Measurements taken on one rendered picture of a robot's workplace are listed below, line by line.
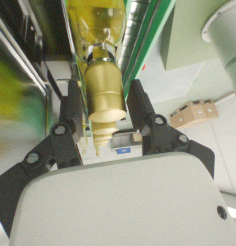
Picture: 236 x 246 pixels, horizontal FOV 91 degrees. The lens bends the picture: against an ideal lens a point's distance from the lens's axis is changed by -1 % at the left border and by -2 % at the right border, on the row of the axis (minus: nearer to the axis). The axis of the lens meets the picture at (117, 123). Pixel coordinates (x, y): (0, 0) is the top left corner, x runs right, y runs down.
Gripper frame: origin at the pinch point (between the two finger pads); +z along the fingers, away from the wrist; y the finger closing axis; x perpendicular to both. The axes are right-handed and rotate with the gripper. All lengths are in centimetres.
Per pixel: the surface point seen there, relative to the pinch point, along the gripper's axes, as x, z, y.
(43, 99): -14.6, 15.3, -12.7
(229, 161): -287, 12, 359
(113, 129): -4.9, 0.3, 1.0
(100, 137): -10.1, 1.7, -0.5
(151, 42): -3.5, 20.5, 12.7
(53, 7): -4.3, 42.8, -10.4
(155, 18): 0.5, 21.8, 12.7
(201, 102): -214, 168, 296
